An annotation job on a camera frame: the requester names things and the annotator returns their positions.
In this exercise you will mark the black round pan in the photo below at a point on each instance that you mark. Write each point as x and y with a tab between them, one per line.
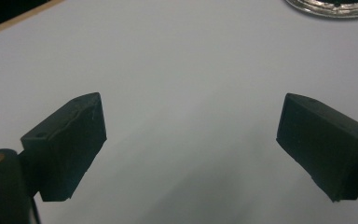
329	11

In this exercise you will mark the white table cover sheet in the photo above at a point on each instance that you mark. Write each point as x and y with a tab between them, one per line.
180	62

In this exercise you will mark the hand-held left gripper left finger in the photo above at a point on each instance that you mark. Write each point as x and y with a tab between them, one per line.
68	146

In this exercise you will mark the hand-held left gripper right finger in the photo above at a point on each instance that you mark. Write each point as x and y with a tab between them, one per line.
326	146

